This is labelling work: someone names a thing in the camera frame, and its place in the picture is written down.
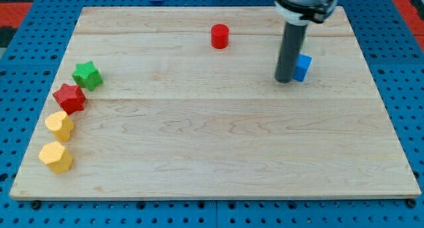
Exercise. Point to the red cylinder block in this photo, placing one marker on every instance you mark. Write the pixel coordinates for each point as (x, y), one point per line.
(219, 36)

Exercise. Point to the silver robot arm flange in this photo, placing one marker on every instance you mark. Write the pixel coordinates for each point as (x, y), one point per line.
(301, 12)

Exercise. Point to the blue cube block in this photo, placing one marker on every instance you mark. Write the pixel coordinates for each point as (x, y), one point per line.
(302, 67)

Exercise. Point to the wooden board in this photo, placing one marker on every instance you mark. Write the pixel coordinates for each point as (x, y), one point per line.
(176, 119)

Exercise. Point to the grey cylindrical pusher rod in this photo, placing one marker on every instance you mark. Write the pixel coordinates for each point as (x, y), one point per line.
(292, 42)

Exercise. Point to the green star block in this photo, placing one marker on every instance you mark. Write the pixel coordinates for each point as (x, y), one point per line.
(87, 76)

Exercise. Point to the red star block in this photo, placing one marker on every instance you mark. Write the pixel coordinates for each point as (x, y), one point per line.
(70, 98)

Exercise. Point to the yellow heart block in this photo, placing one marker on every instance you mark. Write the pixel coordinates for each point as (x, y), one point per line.
(60, 125)

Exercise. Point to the yellow hexagon block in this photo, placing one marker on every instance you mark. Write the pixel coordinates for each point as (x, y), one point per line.
(56, 157)

